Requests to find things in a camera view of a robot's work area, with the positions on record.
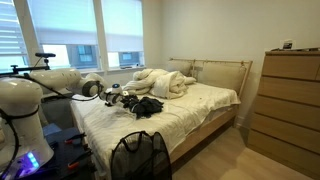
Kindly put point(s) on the blue box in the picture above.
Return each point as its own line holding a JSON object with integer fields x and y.
{"x": 51, "y": 130}

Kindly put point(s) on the beige headboard cushion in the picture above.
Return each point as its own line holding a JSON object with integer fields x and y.
{"x": 180, "y": 67}
{"x": 223, "y": 76}

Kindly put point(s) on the small black white box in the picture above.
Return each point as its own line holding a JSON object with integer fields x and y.
{"x": 287, "y": 45}

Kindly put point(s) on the white crumpled duvet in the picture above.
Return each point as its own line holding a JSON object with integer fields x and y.
{"x": 141, "y": 81}

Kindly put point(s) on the black mesh laundry hamper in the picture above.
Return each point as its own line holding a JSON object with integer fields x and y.
{"x": 143, "y": 160}

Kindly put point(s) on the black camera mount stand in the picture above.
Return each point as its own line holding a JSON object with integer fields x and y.
{"x": 45, "y": 55}

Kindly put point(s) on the black crumpled garment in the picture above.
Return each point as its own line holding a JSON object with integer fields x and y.
{"x": 132, "y": 101}
{"x": 150, "y": 106}

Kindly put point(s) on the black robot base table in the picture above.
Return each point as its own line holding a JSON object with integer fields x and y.
{"x": 60, "y": 156}

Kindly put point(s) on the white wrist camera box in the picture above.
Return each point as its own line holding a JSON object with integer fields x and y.
{"x": 126, "y": 93}

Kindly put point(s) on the wooden chest of drawers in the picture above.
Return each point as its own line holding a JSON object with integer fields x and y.
{"x": 286, "y": 106}

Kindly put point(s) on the cream crumpled blanket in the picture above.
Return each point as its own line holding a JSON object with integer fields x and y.
{"x": 171, "y": 85}

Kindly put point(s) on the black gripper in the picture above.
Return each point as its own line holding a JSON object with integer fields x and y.
{"x": 124, "y": 98}

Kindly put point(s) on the wooden headboard frame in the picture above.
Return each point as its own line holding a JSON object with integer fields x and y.
{"x": 216, "y": 61}

